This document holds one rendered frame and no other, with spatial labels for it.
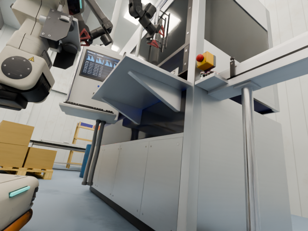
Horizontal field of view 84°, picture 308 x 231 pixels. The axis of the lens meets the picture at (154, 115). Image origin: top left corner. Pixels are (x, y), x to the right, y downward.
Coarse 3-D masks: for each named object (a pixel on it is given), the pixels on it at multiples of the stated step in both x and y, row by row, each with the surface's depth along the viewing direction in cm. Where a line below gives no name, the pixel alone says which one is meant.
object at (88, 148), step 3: (87, 144) 413; (90, 144) 407; (87, 147) 409; (90, 147) 403; (87, 150) 404; (87, 153) 401; (84, 156) 404; (87, 156) 398; (84, 159) 400; (87, 159) 395; (84, 162) 396; (84, 165) 393; (81, 168) 399; (84, 168) 390; (81, 171) 393; (84, 171) 387; (81, 174) 389; (81, 177) 387
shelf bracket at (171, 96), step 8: (128, 72) 86; (136, 72) 87; (144, 80) 88; (152, 80) 91; (152, 88) 90; (160, 88) 93; (168, 88) 96; (160, 96) 92; (168, 96) 95; (176, 96) 98; (168, 104) 96; (176, 104) 97
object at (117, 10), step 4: (116, 0) 211; (120, 0) 211; (116, 4) 208; (120, 4) 210; (116, 8) 206; (120, 8) 210; (116, 12) 204; (112, 16) 204; (116, 16) 203; (112, 20) 201; (116, 20) 203; (116, 24) 203; (112, 28) 197; (112, 32) 196; (112, 36) 195; (112, 40) 194; (100, 44) 198; (112, 44) 196; (108, 48) 188
